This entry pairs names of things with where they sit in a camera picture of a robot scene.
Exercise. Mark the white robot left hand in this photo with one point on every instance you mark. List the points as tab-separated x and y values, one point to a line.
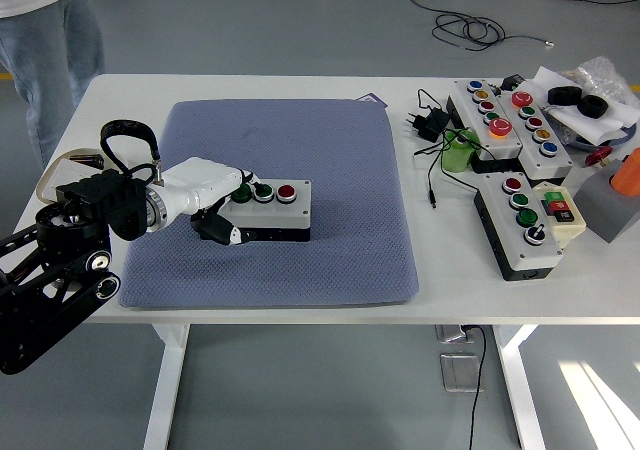
200	185

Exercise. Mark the grey four-button control box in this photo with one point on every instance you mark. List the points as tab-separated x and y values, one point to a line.
502	210
285	215

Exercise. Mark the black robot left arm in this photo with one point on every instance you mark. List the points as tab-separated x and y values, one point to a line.
75	230

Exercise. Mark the grey five-button control box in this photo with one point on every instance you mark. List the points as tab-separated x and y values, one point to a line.
467	100
550	165

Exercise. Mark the red mushroom button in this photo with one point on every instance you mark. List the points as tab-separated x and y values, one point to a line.
597	157

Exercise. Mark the blue-grey textured mat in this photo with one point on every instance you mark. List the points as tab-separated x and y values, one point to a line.
310	150

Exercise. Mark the dark cylindrical item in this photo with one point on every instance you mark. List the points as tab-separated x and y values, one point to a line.
85	160

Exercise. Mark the white rounded tray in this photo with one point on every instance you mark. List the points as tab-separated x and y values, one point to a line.
70	172

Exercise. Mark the purple card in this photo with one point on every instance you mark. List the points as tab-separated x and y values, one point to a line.
375	99

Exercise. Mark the white table leg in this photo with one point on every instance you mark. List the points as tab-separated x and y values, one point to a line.
520	385
167	385

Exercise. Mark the person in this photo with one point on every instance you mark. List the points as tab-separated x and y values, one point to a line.
50	45

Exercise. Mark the green plastic bottle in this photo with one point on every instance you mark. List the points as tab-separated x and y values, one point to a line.
455	157

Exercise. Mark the grey under-table power box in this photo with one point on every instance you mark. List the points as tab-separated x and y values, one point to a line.
450	334

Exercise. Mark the metal floor socket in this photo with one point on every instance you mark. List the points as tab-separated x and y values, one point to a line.
460	372

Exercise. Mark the small black device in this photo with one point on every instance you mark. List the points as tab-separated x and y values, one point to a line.
512	81

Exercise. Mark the grey block box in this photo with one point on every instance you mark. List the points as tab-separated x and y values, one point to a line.
600	205

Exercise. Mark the white foam sheet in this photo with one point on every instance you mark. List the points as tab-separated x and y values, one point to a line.
600	125

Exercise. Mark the clear bubble wrap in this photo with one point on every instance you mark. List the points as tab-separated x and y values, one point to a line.
600	72

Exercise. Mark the orange cylinder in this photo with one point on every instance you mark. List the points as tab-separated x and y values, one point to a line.
627	175

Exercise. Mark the cream three-button switch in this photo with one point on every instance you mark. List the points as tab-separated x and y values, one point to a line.
572	227

